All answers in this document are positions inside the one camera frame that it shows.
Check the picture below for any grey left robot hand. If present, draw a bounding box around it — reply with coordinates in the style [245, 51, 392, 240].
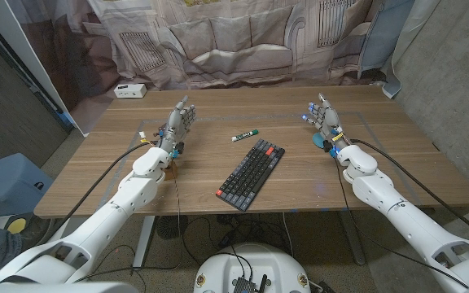
[157, 95, 197, 153]

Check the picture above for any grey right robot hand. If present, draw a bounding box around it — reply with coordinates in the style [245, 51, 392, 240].
[301, 92, 352, 153]

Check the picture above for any dark keyboard with red keys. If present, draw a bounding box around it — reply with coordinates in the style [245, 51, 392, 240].
[215, 138, 286, 212]

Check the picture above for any green and white marker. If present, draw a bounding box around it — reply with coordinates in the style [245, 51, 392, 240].
[230, 129, 260, 142]

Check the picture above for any blue round disc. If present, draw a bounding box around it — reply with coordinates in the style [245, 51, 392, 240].
[312, 130, 329, 150]

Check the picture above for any small cardboard box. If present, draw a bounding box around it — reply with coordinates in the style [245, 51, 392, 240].
[163, 160, 180, 181]

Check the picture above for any white power strip box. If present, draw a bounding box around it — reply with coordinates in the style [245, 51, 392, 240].
[113, 83, 147, 99]

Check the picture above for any printed sofa backdrop cloth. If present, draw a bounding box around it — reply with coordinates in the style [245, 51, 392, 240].
[5, 0, 417, 138]

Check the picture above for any round black floor fan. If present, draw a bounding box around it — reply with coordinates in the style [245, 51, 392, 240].
[156, 214, 189, 240]

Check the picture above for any grey table leg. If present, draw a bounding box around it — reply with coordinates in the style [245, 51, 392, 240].
[338, 210, 366, 266]

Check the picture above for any white table leg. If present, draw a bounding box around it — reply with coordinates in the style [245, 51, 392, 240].
[131, 215, 156, 269]

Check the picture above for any white slanted panel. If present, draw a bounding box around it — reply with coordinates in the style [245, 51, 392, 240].
[0, 0, 89, 138]

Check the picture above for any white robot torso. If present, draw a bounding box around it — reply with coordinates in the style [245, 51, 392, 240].
[193, 243, 312, 293]

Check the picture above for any black antenna module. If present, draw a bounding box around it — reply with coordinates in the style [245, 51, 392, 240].
[231, 273, 269, 293]

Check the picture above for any blue plastic bin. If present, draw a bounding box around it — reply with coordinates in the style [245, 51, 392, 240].
[0, 152, 55, 223]

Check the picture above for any yellow and black foot pedal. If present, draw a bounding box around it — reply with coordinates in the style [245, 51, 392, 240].
[0, 214, 28, 235]

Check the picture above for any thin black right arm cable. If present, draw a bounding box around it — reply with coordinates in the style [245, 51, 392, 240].
[334, 156, 469, 290]

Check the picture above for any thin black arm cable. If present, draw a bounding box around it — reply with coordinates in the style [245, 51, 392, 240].
[334, 156, 469, 290]
[73, 174, 182, 284]

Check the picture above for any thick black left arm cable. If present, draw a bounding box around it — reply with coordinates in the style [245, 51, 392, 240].
[34, 140, 156, 245]

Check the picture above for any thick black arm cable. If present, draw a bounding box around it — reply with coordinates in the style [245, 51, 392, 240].
[34, 140, 156, 245]
[350, 138, 469, 247]

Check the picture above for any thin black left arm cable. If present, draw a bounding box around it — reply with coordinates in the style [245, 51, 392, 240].
[73, 174, 182, 284]

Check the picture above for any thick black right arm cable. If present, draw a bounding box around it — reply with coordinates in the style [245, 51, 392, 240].
[350, 138, 469, 247]

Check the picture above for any white floor cable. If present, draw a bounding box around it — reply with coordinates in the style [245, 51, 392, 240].
[282, 212, 295, 256]

